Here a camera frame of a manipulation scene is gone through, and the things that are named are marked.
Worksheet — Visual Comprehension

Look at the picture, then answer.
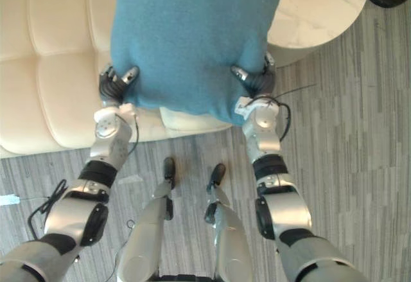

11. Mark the blue square cushion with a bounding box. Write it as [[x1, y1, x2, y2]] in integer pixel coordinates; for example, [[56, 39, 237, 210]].
[[110, 0, 293, 127]]

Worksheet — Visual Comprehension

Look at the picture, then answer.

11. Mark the blue tape piece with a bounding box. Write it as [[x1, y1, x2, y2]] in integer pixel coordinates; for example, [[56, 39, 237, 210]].
[[0, 193, 21, 206]]

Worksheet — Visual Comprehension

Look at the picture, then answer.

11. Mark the cream leather sofa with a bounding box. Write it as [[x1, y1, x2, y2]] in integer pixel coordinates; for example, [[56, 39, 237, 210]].
[[0, 0, 232, 160]]

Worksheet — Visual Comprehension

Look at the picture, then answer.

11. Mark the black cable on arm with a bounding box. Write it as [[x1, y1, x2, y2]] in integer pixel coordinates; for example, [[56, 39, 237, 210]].
[[27, 179, 68, 241], [247, 84, 317, 143]]

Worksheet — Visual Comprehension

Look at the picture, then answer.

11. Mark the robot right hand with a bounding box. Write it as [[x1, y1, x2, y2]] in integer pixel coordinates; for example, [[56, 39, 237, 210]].
[[231, 51, 277, 99]]

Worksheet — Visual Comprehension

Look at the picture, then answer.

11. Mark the silver robot right leg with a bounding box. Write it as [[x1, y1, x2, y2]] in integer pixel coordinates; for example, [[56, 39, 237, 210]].
[[204, 163, 254, 282]]

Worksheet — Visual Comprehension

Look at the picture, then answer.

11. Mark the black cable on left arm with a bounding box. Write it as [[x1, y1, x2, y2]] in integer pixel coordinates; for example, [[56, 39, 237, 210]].
[[27, 179, 68, 241]]

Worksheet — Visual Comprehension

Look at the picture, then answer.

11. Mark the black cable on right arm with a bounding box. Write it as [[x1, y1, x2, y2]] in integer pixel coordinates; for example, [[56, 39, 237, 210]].
[[247, 84, 317, 143]]

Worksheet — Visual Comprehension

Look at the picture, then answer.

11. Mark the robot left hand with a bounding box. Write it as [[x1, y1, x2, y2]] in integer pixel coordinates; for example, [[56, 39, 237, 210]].
[[98, 64, 140, 106]]

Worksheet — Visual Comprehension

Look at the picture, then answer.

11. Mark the round white marble table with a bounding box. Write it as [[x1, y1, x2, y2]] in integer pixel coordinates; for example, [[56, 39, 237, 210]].
[[265, 0, 372, 67]]

